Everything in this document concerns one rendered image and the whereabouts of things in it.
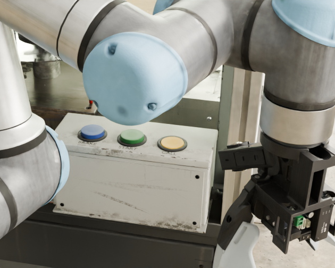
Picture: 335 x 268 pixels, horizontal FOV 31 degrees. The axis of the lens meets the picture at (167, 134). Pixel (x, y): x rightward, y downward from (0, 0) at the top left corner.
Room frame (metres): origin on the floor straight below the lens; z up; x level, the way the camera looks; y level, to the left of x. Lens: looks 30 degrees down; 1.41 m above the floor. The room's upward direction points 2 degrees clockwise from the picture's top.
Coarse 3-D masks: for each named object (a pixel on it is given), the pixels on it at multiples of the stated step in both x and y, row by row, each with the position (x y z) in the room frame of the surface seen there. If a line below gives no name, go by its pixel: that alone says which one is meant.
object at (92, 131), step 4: (92, 124) 0.91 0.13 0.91; (96, 124) 0.91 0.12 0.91; (84, 128) 0.90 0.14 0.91; (88, 128) 0.90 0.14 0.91; (92, 128) 0.90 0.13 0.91; (96, 128) 0.90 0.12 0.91; (100, 128) 0.90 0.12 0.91; (84, 132) 0.88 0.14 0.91; (88, 132) 0.88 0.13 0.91; (92, 132) 0.88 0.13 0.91; (96, 132) 0.88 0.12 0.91; (100, 132) 0.88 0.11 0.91; (84, 136) 0.88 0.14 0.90; (88, 136) 0.87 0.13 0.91; (92, 136) 0.87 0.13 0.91; (96, 136) 0.88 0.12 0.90; (100, 136) 0.88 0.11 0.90
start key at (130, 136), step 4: (124, 132) 0.89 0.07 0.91; (128, 132) 0.89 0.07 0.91; (132, 132) 0.89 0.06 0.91; (136, 132) 0.89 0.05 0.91; (140, 132) 0.89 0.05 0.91; (120, 136) 0.88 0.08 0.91; (124, 136) 0.87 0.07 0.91; (128, 136) 0.87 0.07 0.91; (132, 136) 0.87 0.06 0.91; (136, 136) 0.88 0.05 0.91; (140, 136) 0.88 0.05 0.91; (124, 140) 0.87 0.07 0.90; (128, 140) 0.86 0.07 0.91; (132, 140) 0.86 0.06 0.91; (136, 140) 0.86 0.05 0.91; (140, 140) 0.87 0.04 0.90
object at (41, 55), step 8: (16, 32) 1.24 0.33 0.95; (16, 40) 1.19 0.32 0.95; (24, 40) 1.19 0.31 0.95; (24, 48) 1.15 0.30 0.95; (32, 48) 1.15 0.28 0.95; (40, 48) 1.15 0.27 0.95; (24, 56) 1.11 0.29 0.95; (32, 56) 1.11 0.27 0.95; (40, 56) 1.11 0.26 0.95; (48, 56) 1.11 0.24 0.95
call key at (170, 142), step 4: (164, 140) 0.87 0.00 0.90; (168, 140) 0.87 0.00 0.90; (172, 140) 0.87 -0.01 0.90; (176, 140) 0.87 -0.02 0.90; (180, 140) 0.88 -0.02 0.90; (164, 144) 0.86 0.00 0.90; (168, 144) 0.86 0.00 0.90; (172, 144) 0.86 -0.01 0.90; (176, 144) 0.86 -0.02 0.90; (180, 144) 0.86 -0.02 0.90; (172, 148) 0.85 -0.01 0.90; (176, 148) 0.85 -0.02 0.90
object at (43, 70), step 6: (36, 66) 1.22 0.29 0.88; (42, 66) 1.22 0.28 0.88; (48, 66) 1.22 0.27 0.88; (54, 66) 1.23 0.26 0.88; (36, 72) 1.22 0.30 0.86; (42, 72) 1.22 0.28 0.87; (48, 72) 1.22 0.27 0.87; (54, 72) 1.23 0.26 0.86; (42, 78) 1.22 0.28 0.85; (48, 78) 1.22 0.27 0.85
